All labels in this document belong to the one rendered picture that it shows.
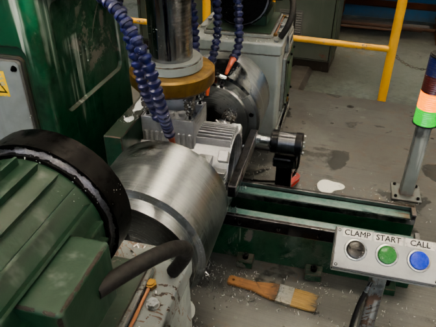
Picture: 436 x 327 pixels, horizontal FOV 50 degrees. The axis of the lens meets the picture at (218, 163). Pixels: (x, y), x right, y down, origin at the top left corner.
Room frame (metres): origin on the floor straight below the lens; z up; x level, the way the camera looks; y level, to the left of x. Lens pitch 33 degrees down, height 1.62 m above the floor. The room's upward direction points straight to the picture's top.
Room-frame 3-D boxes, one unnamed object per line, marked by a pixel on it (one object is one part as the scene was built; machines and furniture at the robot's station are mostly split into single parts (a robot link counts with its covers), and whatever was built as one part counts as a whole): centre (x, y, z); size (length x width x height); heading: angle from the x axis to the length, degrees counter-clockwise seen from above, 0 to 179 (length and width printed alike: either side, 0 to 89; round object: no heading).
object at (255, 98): (1.20, -0.01, 1.04); 0.41 x 0.25 x 0.25; 165
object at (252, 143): (0.92, -0.06, 1.01); 0.26 x 0.04 x 0.03; 165
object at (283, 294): (0.71, -0.12, 0.80); 0.21 x 0.05 x 0.01; 70
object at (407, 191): (1.08, -0.54, 1.01); 0.08 x 0.08 x 0.42; 75
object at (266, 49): (1.50, -0.09, 0.99); 0.35 x 0.31 x 0.37; 165
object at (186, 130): (0.93, 0.10, 1.11); 0.12 x 0.11 x 0.07; 75
